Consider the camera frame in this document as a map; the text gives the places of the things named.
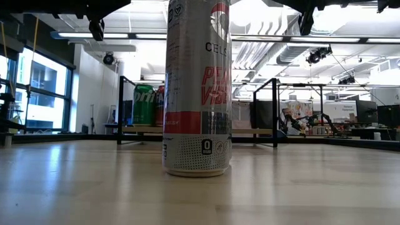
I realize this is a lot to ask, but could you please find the green Sprite can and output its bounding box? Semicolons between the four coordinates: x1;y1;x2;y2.
132;83;156;126

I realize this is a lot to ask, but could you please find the orange red Fanta can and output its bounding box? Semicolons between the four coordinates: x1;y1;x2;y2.
154;84;166;128

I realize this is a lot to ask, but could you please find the long ceiling light strip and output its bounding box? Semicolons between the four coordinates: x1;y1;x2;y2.
49;31;168;41
231;35;400;44

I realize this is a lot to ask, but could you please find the black ceiling track spotlight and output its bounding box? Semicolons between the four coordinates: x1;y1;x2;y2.
102;52;115;66
306;46;333;65
338;74;356;85

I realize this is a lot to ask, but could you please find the large glass window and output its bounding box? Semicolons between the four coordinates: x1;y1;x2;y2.
0;46;74;134

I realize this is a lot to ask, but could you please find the person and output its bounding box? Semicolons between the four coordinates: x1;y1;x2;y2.
281;107;298;136

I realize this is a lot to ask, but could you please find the black background panel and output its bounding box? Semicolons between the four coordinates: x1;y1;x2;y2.
249;100;273;129

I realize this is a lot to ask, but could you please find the black computer monitor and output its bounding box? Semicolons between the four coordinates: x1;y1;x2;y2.
356;99;378;124
377;104;400;129

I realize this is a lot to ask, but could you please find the white Celsius peach can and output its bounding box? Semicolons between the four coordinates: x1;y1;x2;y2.
162;0;231;178

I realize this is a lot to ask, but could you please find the black storage rack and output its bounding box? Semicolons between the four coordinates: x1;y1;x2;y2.
0;92;26;134

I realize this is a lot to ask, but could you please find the silver ventilation duct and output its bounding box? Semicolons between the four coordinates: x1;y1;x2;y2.
274;12;344;65

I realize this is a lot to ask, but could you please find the yellow cable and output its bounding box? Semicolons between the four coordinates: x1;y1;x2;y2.
32;15;41;53

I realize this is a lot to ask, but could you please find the black background gantry frame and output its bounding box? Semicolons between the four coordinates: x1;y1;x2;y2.
277;82;328;126

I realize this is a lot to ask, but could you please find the black metal rack frame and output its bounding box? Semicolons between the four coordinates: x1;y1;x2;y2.
117;75;279;148

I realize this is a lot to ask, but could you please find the black metal rig frame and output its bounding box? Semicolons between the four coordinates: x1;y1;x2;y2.
0;132;400;153

